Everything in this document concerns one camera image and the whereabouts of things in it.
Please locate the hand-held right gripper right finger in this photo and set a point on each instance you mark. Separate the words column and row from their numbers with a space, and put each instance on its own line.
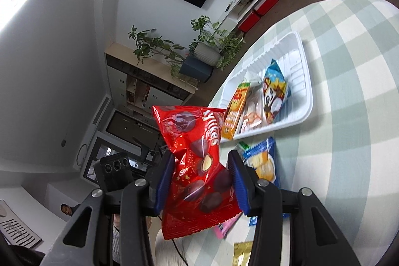
column 237, row 185

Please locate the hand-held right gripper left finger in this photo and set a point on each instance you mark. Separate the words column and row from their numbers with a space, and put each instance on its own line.
column 165, row 178

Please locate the red chocolate bag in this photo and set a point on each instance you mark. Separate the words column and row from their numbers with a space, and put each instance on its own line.
column 193, row 141

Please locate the orange snack packet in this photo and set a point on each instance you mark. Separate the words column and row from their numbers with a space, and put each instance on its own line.
column 235, row 110

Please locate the clear snack packet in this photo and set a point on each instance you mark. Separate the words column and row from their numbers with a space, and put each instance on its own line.
column 252, row 111

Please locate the blue panda snack packet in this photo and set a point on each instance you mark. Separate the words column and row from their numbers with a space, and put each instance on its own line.
column 274, row 88

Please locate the white plastic tray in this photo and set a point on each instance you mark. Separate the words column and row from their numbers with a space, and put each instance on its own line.
column 293, row 72

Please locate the blue biscuit packet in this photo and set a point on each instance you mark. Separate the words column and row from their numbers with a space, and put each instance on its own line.
column 265, row 160

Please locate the green seed packet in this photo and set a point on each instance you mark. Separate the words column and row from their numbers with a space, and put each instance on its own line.
column 243, row 147

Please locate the pink snack packet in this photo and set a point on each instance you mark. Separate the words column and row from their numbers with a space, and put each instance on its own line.
column 226, row 227

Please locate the gold snack packet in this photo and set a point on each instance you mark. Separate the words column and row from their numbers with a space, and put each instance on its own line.
column 243, row 253

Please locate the dark blue planter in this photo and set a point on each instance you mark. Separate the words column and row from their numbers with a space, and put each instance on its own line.
column 196, row 68

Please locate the tall leafy tree plant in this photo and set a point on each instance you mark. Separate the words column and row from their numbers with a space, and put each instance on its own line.
column 156, row 48

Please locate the white ribbed planter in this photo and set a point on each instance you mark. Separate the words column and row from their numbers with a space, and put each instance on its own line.
column 207, row 54

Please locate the round table with checked cloth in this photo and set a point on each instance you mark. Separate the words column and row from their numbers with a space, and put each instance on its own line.
column 343, row 97

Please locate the climbing pothos plant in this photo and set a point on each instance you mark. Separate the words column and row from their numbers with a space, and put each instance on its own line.
column 218, row 38

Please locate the red storage box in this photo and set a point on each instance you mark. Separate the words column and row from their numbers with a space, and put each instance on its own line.
column 266, row 4
column 248, row 21

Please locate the wooden wall cabinet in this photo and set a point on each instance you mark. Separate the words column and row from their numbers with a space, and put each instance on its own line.
column 146, row 82

